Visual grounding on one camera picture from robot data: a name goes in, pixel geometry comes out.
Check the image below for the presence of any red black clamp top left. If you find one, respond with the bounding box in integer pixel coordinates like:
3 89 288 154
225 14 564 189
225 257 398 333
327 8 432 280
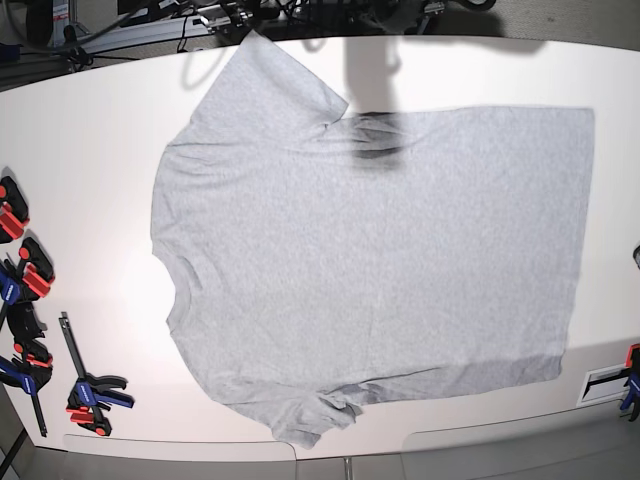
1 176 30 244

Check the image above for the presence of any blue red clamp middle left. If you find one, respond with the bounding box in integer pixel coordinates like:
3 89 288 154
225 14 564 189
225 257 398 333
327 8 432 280
0 236 55 331

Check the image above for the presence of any blue red clamp lower left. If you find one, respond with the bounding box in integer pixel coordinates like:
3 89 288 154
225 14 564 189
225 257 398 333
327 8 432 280
1 302 53 438

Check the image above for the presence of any blue clamp at right edge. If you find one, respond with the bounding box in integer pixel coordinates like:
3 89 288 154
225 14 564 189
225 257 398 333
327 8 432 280
619 344 640 422

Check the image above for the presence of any blue red clamp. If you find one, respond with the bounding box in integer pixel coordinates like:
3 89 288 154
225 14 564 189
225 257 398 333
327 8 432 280
1 302 53 438
0 236 55 331

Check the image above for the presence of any dark object at right edge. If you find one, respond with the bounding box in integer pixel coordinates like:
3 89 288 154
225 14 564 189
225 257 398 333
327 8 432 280
632 245 640 269

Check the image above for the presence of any white label sticker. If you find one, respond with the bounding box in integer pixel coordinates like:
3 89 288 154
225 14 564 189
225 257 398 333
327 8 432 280
576 365 629 407

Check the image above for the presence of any blue bar clamp lying flat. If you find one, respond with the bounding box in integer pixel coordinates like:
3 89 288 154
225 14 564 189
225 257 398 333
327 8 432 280
59 312 135 437

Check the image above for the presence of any grey T-shirt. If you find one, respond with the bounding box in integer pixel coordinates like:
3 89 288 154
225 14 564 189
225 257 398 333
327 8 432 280
151 33 595 448

